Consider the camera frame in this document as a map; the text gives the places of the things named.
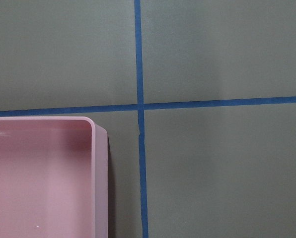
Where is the pink plastic bin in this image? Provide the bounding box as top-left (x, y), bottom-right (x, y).
top-left (0, 117), bottom-right (108, 238)

